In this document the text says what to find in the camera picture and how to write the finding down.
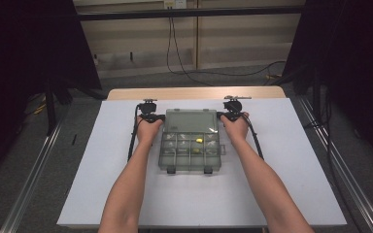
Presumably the black curtain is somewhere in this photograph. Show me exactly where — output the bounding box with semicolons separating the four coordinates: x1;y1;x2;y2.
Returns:
283;0;373;171
0;0;103;183

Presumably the black hanging cable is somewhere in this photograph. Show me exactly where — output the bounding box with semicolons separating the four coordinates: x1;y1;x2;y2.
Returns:
171;17;288;78
165;17;215;87

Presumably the hand-held gripper cable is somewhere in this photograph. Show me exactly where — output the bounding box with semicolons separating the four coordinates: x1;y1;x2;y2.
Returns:
127;104;142;162
244;114;265;161

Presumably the yellow floor cable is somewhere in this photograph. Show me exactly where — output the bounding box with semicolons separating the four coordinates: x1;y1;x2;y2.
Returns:
32;102;49;117

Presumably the left hand-held gripper cable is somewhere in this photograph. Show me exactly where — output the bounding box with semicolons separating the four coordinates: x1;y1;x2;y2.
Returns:
127;104;142;162

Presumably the grey transparent compartment box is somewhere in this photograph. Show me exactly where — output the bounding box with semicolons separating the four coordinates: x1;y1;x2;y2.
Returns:
157;108;227;176

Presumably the white wall socket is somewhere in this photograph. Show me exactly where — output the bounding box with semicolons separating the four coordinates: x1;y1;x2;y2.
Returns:
163;0;187;10

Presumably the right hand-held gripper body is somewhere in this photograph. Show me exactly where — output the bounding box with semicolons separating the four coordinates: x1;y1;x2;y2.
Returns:
222;94;253;122

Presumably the white table mat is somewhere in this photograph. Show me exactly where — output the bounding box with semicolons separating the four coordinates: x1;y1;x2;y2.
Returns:
56;98;348;227

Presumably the right hand-held gripper cable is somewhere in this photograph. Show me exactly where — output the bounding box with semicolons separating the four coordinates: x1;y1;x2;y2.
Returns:
244;114;265;161

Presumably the black floor cable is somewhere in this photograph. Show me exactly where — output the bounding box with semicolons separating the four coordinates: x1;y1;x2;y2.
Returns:
304;90;365;233

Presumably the black horizontal bar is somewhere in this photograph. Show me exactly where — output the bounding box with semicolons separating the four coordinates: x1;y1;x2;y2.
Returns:
77;5;305;22

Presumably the person's right hand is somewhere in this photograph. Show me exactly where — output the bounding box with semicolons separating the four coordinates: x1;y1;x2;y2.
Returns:
220;111;252;148

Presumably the person's left hand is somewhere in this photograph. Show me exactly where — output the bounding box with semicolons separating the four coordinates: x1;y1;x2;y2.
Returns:
135;116;165;148

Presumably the metal floor rail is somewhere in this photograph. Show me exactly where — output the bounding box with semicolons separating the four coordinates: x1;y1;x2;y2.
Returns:
0;119;64;233
299;96;373;233

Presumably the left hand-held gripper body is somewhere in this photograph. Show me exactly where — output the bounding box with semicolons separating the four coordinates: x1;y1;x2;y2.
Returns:
137;98;159;124

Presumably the black stand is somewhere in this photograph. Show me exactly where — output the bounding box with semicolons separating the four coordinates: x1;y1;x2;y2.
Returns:
43;81;60;137

